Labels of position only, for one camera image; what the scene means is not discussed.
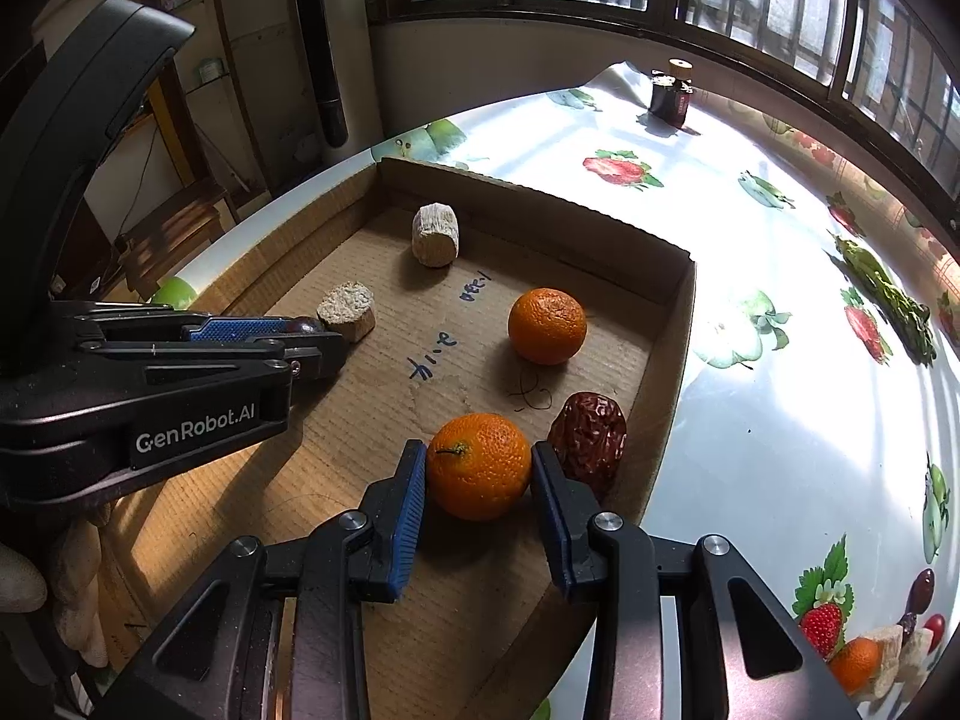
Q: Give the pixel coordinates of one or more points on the wooden chair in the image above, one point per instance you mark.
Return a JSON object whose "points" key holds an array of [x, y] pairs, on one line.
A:
{"points": [[176, 229]]}

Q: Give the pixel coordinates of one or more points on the dark red date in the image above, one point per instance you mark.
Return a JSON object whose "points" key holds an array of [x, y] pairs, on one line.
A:
{"points": [[921, 591]]}

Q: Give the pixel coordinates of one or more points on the shallow cardboard box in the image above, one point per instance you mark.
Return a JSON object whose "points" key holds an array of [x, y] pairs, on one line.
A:
{"points": [[337, 420]]}

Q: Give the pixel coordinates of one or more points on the green leafy vegetable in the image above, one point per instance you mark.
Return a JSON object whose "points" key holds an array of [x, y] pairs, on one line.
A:
{"points": [[889, 300]]}

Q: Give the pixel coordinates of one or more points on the fruit-printed tablecloth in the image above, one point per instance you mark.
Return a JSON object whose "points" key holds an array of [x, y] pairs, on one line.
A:
{"points": [[750, 465]]}

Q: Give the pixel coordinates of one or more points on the person's left hand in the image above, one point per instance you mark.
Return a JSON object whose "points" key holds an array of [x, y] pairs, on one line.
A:
{"points": [[75, 577]]}

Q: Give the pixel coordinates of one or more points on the orange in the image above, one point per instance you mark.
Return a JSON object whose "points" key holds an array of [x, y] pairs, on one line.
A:
{"points": [[547, 326], [855, 664], [478, 466]]}

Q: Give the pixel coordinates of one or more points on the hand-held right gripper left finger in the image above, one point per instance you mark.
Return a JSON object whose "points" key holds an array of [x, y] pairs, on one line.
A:
{"points": [[409, 514]]}

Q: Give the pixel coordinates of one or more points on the black pipe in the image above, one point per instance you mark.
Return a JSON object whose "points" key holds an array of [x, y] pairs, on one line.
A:
{"points": [[328, 75]]}

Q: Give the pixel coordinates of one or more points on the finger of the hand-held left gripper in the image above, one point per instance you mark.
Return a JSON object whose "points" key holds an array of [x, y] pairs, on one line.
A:
{"points": [[225, 330], [319, 360]]}

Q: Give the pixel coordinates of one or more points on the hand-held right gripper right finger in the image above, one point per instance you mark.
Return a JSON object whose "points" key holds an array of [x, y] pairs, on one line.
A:
{"points": [[551, 517]]}

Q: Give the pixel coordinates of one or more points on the wrinkled red date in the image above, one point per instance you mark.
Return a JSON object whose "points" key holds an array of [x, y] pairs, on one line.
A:
{"points": [[589, 435]]}

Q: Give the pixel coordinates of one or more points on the small dark cylinder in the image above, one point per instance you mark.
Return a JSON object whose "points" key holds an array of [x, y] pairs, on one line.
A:
{"points": [[671, 97]]}

